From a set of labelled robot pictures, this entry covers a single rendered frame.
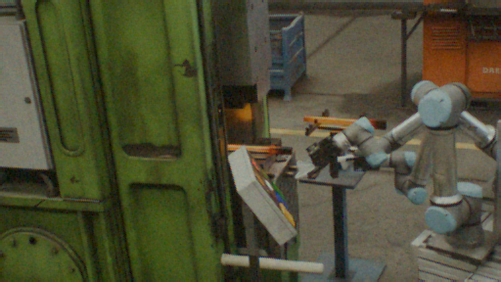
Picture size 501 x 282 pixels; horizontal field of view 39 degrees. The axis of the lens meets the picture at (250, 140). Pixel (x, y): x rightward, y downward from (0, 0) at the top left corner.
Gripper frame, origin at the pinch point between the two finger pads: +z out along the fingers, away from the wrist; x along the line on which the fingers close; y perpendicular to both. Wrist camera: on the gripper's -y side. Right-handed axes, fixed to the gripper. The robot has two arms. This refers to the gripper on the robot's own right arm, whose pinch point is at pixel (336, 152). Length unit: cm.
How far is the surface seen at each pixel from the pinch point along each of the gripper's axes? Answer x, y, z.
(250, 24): -15, -62, 31
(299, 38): 415, 53, 120
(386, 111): 330, 100, 20
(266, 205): -72, -9, 11
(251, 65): -17, -45, 31
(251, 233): -60, 10, 22
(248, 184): -74, -18, 17
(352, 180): 34.8, 30.3, -1.0
